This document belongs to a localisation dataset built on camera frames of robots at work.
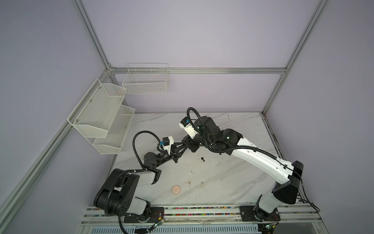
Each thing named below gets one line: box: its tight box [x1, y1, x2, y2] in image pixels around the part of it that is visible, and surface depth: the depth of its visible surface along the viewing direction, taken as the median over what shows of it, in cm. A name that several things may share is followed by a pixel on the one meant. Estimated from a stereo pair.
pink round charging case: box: [171, 184, 181, 195], surface depth 82 cm
